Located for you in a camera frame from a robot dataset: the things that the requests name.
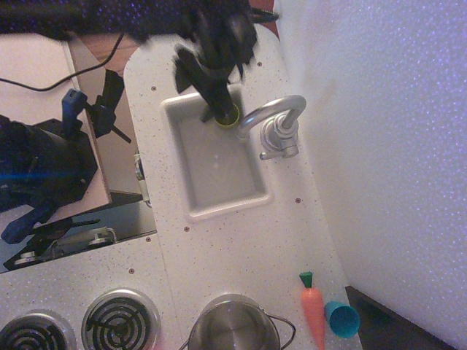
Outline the orange toy carrot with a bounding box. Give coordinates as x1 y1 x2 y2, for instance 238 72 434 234
299 271 325 350

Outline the black stove burner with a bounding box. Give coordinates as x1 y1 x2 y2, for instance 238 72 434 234
81 288 161 349
1 310 77 350

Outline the blue clamp lower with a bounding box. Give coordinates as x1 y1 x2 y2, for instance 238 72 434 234
1 202 58 244

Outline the stainless steel pot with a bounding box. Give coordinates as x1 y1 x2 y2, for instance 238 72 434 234
180 294 296 350

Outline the thick black cable bundle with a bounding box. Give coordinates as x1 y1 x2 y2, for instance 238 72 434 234
250 5 280 23

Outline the green plastic cup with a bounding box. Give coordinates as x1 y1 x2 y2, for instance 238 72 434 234
215 104 240 129

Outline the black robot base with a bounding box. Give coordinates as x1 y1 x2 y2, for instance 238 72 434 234
1 116 98 212

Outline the blue clamp upper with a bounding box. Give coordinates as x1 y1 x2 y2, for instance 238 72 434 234
61 88 88 139

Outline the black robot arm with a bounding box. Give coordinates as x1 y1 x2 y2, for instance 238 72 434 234
1 1 257 123

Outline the blue clamp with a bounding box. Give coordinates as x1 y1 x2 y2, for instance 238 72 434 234
1 202 58 244
61 88 88 139

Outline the white toy sink basin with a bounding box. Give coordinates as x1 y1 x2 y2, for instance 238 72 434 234
161 93 273 222

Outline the right black stove burner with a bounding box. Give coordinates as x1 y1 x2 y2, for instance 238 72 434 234
81 288 161 349

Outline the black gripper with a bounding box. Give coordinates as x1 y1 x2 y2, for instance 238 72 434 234
174 1 255 123

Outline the silver toy faucet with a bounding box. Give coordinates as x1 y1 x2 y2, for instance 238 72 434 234
236 95 306 160

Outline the thin black cable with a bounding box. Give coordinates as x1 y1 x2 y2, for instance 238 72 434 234
0 32 125 92

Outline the teal plastic cup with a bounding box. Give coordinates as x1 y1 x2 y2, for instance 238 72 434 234
325 301 360 338

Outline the left black stove burner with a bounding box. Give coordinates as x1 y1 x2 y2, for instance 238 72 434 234
1 310 77 350

